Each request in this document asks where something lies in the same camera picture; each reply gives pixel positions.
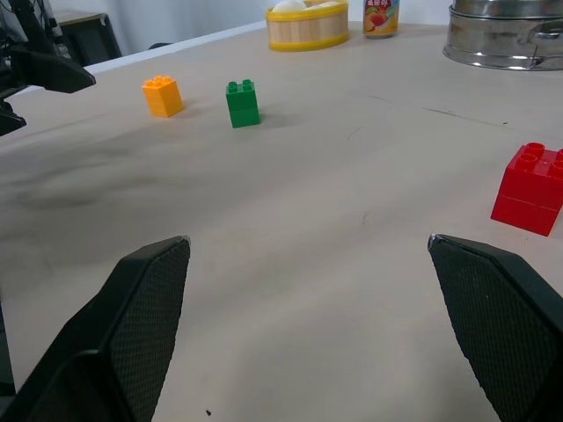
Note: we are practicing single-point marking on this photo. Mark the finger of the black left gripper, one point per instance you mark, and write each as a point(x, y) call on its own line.
point(9, 118)
point(53, 72)

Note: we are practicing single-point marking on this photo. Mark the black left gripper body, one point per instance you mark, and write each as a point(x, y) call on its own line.
point(26, 26)

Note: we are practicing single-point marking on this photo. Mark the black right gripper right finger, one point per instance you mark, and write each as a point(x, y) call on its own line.
point(506, 325)

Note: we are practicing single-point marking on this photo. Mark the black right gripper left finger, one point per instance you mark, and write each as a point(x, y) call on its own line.
point(110, 343)

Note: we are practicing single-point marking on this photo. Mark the dark desk in background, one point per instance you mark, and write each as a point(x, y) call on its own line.
point(90, 37)

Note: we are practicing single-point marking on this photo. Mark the orange toy brick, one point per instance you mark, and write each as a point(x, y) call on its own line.
point(163, 99)

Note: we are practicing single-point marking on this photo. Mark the red toy brick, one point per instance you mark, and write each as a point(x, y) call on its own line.
point(530, 193)

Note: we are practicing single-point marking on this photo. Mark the green toy brick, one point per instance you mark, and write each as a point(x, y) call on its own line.
point(242, 107)

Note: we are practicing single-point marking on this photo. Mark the white steamed bun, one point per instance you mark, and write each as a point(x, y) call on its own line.
point(288, 5)
point(323, 4)

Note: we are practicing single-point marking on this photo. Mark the bamboo steamer with yellow rims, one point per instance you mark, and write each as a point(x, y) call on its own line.
point(308, 28)

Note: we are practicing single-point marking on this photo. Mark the stainless steel steamer pot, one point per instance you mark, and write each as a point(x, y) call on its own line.
point(506, 35)

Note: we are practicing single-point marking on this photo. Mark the peach drink can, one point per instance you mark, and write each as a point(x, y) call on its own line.
point(381, 17)

